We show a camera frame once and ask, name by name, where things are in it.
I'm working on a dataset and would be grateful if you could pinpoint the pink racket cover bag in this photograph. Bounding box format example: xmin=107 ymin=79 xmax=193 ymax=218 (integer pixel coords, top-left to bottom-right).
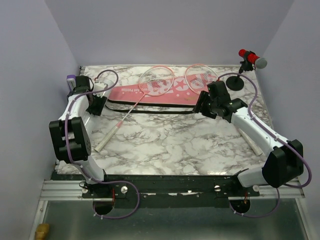
xmin=106 ymin=72 xmax=221 ymax=107

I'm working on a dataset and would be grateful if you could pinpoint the pink badminton racket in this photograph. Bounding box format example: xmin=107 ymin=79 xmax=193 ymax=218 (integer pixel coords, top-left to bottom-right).
xmin=94 ymin=65 xmax=175 ymax=153
xmin=184 ymin=64 xmax=263 ymax=156

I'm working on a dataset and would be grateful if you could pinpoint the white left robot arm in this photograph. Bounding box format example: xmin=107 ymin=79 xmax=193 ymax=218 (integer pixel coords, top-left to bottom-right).
xmin=49 ymin=75 xmax=111 ymax=198

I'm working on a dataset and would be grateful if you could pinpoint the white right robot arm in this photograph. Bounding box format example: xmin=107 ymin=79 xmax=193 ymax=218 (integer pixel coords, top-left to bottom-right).
xmin=193 ymin=81 xmax=304 ymax=196

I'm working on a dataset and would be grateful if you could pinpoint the purple metronome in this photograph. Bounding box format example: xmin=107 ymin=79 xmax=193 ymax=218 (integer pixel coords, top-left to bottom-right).
xmin=66 ymin=74 xmax=76 ymax=92

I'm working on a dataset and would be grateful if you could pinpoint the black microphone stand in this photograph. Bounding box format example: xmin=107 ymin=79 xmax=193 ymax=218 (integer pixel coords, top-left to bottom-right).
xmin=225 ymin=60 xmax=253 ymax=91

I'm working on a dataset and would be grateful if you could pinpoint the red grey microphone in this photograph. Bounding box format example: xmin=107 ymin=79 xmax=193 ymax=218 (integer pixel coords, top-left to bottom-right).
xmin=238 ymin=49 xmax=268 ymax=69

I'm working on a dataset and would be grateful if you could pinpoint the brass fitting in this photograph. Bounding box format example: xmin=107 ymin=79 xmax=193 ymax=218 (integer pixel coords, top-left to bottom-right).
xmin=34 ymin=223 xmax=50 ymax=240

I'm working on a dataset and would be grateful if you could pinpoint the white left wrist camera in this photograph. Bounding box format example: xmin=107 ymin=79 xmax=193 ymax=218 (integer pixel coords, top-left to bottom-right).
xmin=93 ymin=79 xmax=114 ymax=98

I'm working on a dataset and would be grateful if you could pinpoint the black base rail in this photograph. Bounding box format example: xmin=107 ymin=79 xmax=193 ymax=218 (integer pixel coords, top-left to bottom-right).
xmin=79 ymin=174 xmax=260 ymax=209

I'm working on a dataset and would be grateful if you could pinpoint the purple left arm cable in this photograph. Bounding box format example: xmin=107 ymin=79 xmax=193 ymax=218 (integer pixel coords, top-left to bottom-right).
xmin=63 ymin=69 xmax=141 ymax=221

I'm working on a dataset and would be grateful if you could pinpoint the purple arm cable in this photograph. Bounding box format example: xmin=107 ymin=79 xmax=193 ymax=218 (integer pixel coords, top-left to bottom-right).
xmin=217 ymin=72 xmax=313 ymax=218
xmin=63 ymin=69 xmax=141 ymax=221

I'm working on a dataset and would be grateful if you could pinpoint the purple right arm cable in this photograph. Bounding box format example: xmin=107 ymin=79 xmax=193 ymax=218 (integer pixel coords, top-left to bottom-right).
xmin=217 ymin=72 xmax=313 ymax=218

